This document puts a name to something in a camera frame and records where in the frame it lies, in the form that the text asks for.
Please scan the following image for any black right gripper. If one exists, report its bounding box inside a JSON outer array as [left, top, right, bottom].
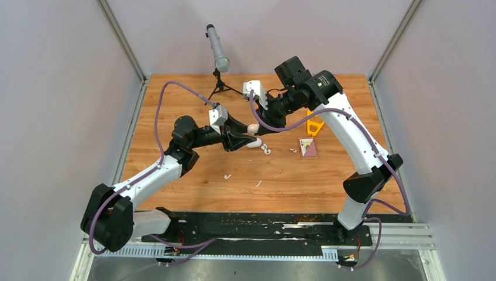
[[255, 87, 301, 135]]

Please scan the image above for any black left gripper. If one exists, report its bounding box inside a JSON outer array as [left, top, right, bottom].
[[190, 111, 258, 153]]

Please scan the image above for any white gold-trimmed earbud case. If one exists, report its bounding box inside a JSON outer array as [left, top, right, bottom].
[[247, 124, 260, 136]]

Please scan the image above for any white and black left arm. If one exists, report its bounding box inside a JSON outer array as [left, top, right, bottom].
[[81, 114, 256, 254]]

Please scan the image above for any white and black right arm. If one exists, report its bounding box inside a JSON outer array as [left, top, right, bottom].
[[243, 56, 403, 245]]

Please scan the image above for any white oval earbud case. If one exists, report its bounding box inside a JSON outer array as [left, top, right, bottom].
[[246, 138, 263, 149]]

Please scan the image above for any black microphone tripod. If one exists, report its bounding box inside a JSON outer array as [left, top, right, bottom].
[[208, 68, 243, 101]]

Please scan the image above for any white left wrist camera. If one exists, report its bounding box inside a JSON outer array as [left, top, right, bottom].
[[209, 105, 228, 135]]

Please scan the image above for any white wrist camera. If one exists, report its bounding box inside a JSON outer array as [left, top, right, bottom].
[[209, 105, 228, 135], [242, 80, 268, 110]]

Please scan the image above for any yellow triangular plastic frame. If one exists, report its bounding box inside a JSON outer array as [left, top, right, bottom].
[[306, 115, 325, 138]]

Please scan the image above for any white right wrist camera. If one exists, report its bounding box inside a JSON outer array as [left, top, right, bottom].
[[242, 80, 268, 110]]

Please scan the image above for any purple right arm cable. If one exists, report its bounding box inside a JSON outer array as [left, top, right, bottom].
[[247, 90, 412, 270]]

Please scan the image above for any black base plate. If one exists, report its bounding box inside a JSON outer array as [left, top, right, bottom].
[[142, 212, 373, 256]]

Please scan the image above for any white cable duct strip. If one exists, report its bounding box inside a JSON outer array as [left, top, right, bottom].
[[95, 244, 340, 262]]

